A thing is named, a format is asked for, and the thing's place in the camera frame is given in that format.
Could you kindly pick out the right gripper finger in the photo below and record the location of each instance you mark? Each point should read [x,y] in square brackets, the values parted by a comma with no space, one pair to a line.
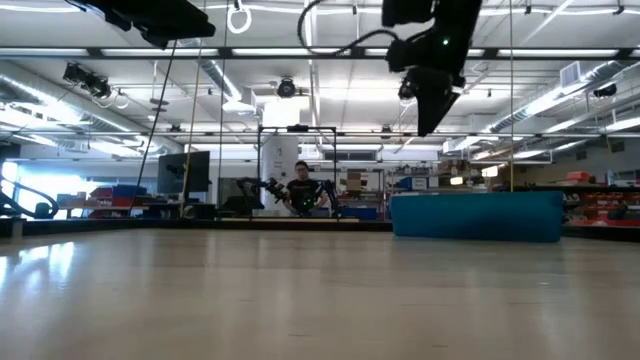
[432,110]

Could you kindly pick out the blue plastic bin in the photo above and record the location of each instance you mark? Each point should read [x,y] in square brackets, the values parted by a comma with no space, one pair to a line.
[475,217]

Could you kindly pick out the black background robot arm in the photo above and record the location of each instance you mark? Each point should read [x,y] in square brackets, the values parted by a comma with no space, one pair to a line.
[260,189]
[330,197]

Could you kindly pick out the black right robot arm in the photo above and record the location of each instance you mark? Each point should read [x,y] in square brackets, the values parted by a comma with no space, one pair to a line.
[450,12]

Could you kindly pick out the black overhead beam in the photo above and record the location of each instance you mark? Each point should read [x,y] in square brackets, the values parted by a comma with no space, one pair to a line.
[150,51]

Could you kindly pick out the cardboard box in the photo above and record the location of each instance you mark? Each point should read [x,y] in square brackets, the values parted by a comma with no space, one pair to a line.
[355,181]

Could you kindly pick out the person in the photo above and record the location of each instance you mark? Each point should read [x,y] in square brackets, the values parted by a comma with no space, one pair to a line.
[304,192]

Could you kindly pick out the white round column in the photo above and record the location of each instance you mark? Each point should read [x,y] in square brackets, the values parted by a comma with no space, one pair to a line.
[280,155]

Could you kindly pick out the dark background monitor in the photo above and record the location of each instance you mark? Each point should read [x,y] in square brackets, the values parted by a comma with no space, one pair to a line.
[182,172]

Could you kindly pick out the red and blue storage bins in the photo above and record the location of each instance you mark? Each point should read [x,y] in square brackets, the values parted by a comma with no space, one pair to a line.
[117,195]

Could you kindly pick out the red storage bins shelf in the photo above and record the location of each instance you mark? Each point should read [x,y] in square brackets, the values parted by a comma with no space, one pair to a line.
[605,202]

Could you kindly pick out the black background station frame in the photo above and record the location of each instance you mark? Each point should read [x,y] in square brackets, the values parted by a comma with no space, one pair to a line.
[297,129]

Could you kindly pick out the black ceiling camera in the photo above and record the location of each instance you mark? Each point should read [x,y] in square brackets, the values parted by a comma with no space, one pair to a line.
[286,88]

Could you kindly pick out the black aluminium table frame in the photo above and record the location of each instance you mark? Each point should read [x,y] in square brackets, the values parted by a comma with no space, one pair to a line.
[200,226]

